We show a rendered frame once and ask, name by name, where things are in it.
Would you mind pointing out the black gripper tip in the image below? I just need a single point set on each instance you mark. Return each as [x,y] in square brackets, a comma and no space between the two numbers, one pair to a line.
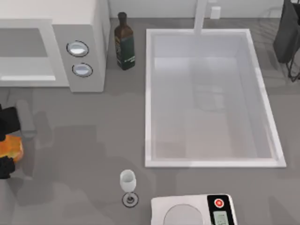
[5,167]

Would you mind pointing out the orange bread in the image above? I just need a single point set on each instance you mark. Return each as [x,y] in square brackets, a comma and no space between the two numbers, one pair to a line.
[11,147]

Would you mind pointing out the large silver microwave knob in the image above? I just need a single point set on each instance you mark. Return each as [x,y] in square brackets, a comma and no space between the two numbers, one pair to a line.
[77,48]

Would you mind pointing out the dark glass bottle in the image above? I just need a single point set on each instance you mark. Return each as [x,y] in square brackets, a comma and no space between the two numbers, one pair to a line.
[125,49]

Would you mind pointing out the pale microwave oven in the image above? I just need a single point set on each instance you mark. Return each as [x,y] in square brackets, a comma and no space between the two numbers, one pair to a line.
[96,58]

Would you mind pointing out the clear wine glass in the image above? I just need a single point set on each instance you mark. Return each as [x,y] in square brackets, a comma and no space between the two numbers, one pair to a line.
[127,181]

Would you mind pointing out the tall white tap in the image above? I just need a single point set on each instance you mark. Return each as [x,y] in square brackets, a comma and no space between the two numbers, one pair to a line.
[199,16]

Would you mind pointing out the pale microwave door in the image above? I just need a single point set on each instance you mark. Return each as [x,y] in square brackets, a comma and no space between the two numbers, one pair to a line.
[54,70]

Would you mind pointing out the small silver microwave knob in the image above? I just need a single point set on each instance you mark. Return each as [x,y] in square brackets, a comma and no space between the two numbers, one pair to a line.
[82,69]

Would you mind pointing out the white sink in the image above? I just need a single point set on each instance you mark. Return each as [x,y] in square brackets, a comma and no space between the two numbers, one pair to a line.
[211,105]

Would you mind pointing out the pale grey rounded box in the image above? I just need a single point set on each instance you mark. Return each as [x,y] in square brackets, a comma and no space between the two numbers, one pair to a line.
[26,118]

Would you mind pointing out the white kitchen scale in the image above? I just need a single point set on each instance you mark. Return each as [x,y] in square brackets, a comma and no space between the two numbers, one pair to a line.
[182,211]

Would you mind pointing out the white wall socket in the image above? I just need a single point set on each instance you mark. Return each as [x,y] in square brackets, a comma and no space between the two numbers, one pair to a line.
[215,12]

